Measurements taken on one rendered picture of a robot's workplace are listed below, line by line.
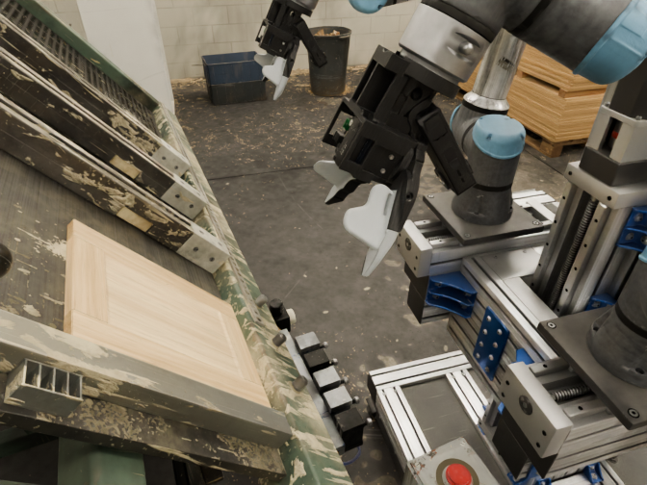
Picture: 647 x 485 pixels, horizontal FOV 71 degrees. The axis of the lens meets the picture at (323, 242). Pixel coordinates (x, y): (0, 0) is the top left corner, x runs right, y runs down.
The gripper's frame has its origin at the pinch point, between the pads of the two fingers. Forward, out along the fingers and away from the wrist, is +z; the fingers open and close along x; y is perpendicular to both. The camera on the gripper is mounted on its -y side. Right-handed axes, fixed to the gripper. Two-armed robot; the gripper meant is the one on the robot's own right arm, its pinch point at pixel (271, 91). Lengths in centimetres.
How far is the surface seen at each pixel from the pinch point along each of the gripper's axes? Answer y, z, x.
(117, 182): 26.7, 27.7, 13.2
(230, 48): -72, 74, -488
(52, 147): 39.6, 23.3, 14.8
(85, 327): 27, 28, 57
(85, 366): 27, 25, 67
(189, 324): 9, 38, 42
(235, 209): -57, 119, -166
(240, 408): 2, 36, 62
